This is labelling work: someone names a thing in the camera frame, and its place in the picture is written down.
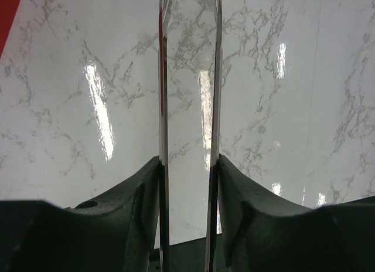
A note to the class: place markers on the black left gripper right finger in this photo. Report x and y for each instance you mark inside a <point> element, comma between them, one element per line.
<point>265,232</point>

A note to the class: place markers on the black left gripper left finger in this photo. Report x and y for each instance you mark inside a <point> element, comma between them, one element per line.
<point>114,231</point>

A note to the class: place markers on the metal tongs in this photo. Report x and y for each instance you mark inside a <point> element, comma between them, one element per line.
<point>164,249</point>

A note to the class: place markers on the red chocolate box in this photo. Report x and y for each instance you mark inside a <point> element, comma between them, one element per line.
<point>8,10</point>

